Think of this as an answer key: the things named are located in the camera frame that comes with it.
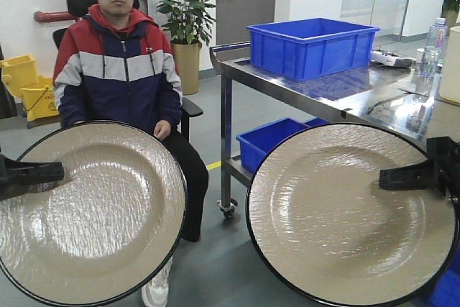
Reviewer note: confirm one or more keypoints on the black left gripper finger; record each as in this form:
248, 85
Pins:
14, 173

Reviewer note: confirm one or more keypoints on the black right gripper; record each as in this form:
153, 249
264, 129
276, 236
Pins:
442, 171

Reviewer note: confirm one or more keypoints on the beige plate black rim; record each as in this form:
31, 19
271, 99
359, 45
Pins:
106, 228
321, 223

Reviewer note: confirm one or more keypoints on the blue crate lower shelf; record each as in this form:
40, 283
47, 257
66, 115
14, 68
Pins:
257, 143

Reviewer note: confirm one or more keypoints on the steel cart table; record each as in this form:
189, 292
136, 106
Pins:
396, 99

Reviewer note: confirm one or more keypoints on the cream plastic basket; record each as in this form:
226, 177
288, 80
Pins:
449, 88

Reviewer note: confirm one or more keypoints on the yellow mop bucket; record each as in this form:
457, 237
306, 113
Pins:
19, 75

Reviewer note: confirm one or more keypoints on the clear water bottle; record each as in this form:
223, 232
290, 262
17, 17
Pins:
433, 47

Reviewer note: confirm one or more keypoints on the white remote controller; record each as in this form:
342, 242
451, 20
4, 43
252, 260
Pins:
391, 59

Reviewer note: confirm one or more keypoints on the seated man in hoodie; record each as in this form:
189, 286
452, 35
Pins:
118, 14

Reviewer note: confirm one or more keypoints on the green potted plant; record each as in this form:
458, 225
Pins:
450, 12

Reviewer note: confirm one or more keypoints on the blue plastic crate on table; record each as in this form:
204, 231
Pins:
304, 49

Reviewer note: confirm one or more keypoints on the plant in gold pot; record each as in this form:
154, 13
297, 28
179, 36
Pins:
189, 24

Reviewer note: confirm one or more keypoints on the grey door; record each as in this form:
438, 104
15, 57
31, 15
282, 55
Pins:
246, 1

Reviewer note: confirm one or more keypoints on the red wall pipe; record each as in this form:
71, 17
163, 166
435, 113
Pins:
50, 17

